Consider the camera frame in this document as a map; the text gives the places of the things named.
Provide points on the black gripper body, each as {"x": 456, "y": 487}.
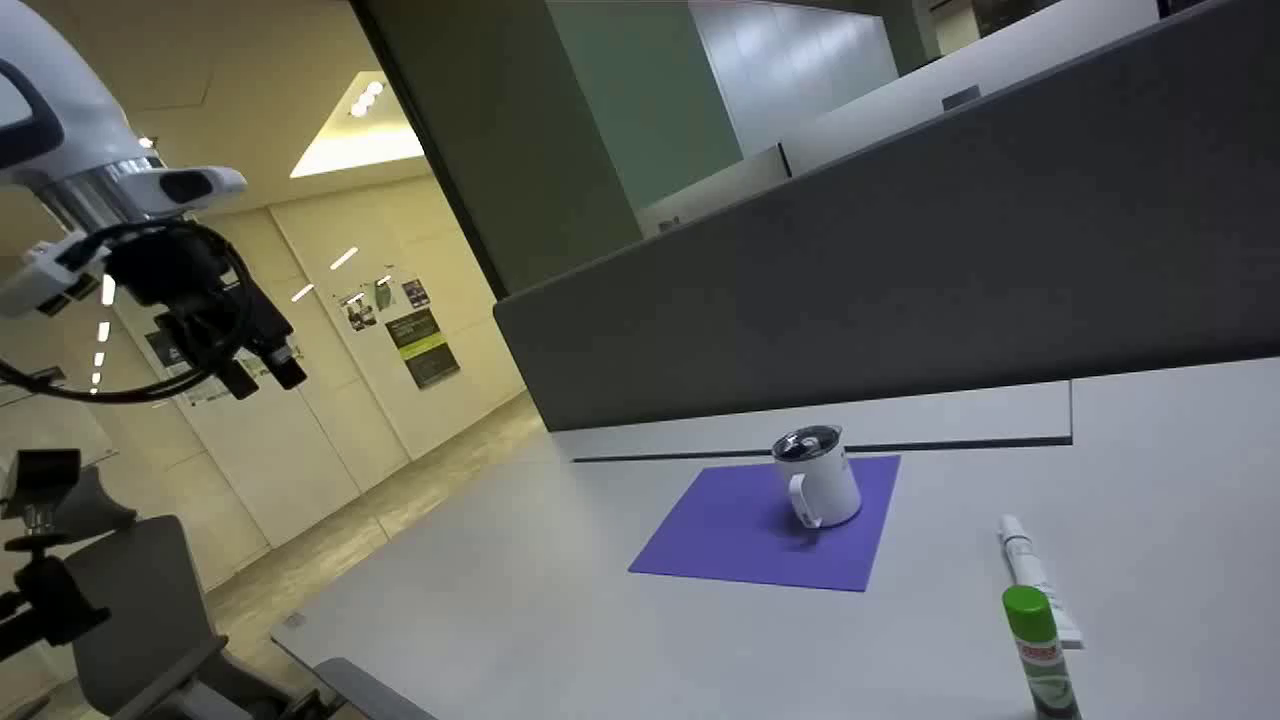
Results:
{"x": 202, "y": 296}

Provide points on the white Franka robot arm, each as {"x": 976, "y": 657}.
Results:
{"x": 61, "y": 101}

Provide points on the ceiling light panel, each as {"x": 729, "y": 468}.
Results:
{"x": 363, "y": 126}

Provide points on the grey office chair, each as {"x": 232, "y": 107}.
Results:
{"x": 124, "y": 613}

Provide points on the purple square mat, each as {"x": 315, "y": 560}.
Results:
{"x": 725, "y": 541}

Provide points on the white mug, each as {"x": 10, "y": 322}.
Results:
{"x": 828, "y": 490}

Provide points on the white background desk partition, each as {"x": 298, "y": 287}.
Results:
{"x": 865, "y": 123}

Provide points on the grey desk partition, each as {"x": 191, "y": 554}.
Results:
{"x": 906, "y": 253}

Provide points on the white marker pen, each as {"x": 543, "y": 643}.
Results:
{"x": 1038, "y": 573}

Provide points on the green capped glue stick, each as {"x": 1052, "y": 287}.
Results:
{"x": 1040, "y": 654}

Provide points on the small wall notice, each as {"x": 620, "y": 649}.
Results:
{"x": 363, "y": 311}
{"x": 414, "y": 290}

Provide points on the dark wall poster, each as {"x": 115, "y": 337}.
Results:
{"x": 425, "y": 349}

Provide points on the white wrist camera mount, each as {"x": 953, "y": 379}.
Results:
{"x": 43, "y": 277}

